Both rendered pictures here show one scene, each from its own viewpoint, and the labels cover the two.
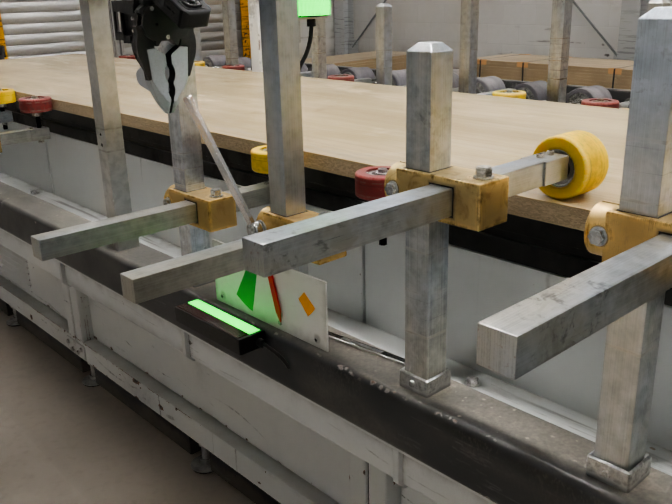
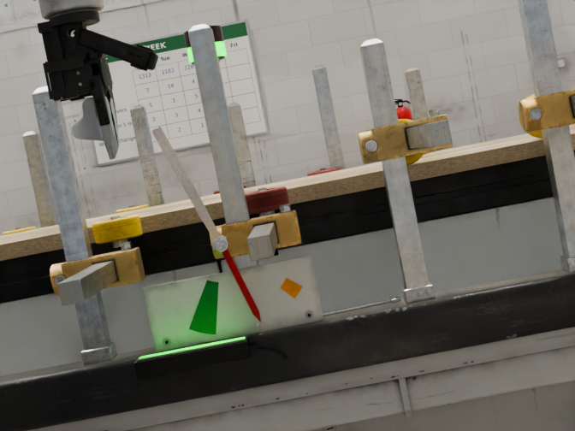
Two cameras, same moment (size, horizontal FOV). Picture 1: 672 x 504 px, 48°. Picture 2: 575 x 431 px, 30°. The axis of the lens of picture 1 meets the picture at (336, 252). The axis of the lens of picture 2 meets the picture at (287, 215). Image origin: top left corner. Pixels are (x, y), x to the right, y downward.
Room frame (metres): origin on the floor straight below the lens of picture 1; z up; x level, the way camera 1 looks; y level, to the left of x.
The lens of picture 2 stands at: (-0.18, 1.20, 0.95)
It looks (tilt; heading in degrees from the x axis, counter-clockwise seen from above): 3 degrees down; 313
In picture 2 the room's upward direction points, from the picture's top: 11 degrees counter-clockwise
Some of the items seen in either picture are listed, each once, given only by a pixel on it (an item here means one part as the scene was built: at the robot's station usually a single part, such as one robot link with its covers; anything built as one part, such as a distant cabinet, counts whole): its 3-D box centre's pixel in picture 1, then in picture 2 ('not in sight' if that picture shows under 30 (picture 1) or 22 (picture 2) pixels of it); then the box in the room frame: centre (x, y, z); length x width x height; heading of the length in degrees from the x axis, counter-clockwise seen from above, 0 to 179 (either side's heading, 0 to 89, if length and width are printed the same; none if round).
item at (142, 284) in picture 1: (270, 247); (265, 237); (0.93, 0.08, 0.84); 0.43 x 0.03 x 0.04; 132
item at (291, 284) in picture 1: (265, 291); (233, 304); (1.01, 0.10, 0.75); 0.26 x 0.01 x 0.10; 42
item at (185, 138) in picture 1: (188, 171); (76, 241); (1.19, 0.23, 0.89); 0.03 x 0.03 x 0.48; 42
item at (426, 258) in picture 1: (426, 259); (400, 195); (0.82, -0.10, 0.86); 0.03 x 0.03 x 0.48; 42
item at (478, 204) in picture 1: (443, 192); (404, 139); (0.80, -0.12, 0.95); 0.13 x 0.06 x 0.05; 42
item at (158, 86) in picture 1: (149, 79); (92, 129); (1.07, 0.25, 1.05); 0.06 x 0.03 x 0.09; 42
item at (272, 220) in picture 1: (301, 231); (255, 234); (0.99, 0.05, 0.85); 0.13 x 0.06 x 0.05; 42
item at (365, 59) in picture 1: (336, 66); not in sight; (9.53, -0.07, 0.23); 2.41 x 0.77 x 0.17; 133
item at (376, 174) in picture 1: (382, 207); (268, 221); (1.07, -0.07, 0.85); 0.08 x 0.08 x 0.11
